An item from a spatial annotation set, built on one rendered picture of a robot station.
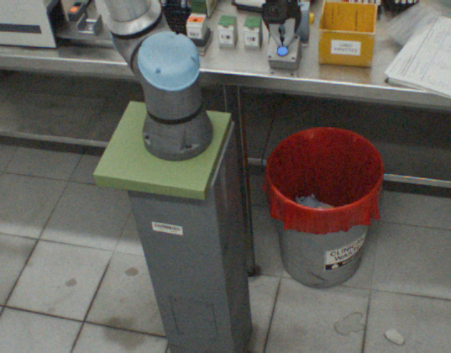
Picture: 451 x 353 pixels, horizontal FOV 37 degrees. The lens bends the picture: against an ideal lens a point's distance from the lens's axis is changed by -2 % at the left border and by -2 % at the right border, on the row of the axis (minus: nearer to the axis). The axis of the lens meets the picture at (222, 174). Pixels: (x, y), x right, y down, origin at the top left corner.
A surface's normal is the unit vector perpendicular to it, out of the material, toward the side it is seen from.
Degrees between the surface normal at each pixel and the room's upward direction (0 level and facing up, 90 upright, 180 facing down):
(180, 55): 9
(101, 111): 0
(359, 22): 90
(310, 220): 95
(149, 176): 2
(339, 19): 90
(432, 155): 0
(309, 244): 94
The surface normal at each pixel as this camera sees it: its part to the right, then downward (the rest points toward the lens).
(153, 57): 0.01, -0.60
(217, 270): -0.24, 0.71
